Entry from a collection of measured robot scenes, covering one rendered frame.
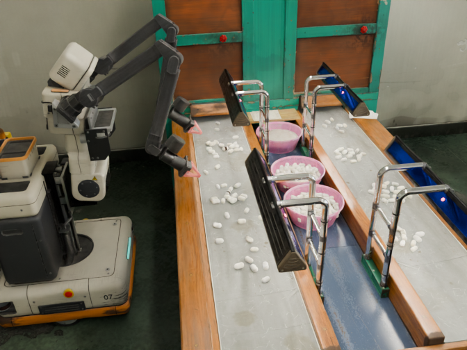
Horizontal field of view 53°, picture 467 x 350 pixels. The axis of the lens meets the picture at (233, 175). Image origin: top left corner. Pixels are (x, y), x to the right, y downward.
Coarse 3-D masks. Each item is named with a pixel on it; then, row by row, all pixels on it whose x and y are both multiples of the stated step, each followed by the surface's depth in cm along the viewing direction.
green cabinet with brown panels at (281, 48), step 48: (192, 0) 258; (240, 0) 261; (288, 0) 263; (336, 0) 268; (384, 0) 270; (192, 48) 271; (240, 48) 275; (288, 48) 277; (336, 48) 282; (192, 96) 286; (240, 96) 290; (288, 96) 292
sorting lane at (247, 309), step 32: (192, 128) 283; (224, 128) 282; (224, 160) 248; (224, 192) 221; (224, 224) 199; (256, 224) 199; (224, 256) 181; (256, 256) 181; (224, 288) 167; (256, 288) 166; (288, 288) 166; (224, 320) 154; (256, 320) 154; (288, 320) 153
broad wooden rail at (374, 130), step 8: (360, 120) 280; (368, 120) 280; (376, 120) 280; (368, 128) 270; (376, 128) 270; (384, 128) 270; (368, 136) 266; (376, 136) 261; (384, 136) 261; (392, 136) 261; (376, 144) 256; (384, 144) 252; (384, 152) 246; (424, 200) 209; (432, 208) 203; (440, 216) 197
